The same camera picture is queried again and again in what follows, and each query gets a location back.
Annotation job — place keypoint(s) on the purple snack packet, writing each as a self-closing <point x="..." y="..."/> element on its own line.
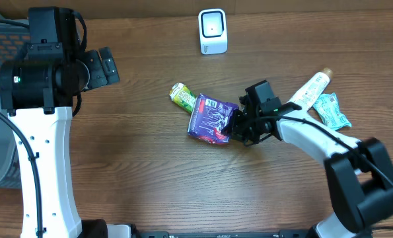
<point x="209" y="117"/>

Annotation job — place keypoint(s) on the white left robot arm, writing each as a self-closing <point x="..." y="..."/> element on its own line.
<point x="41" y="92"/>

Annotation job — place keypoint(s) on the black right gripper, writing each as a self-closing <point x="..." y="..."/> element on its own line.
<point x="242" y="122"/>

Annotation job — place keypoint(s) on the black front rail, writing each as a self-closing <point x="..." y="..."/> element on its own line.
<point x="286" y="233"/>

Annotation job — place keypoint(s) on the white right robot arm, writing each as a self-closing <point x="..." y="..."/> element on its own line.
<point x="359" y="173"/>

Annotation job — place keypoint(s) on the brown cardboard back panel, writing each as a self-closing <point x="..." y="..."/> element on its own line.
<point x="110" y="9"/>

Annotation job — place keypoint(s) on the white tube gold cap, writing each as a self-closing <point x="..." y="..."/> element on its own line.
<point x="308" y="94"/>

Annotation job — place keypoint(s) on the teal packet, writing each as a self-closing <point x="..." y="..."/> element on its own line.
<point x="327" y="107"/>

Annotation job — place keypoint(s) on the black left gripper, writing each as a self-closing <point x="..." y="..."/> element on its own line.
<point x="108" y="66"/>

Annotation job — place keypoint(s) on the green snack pouch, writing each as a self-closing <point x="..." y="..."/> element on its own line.
<point x="183" y="97"/>

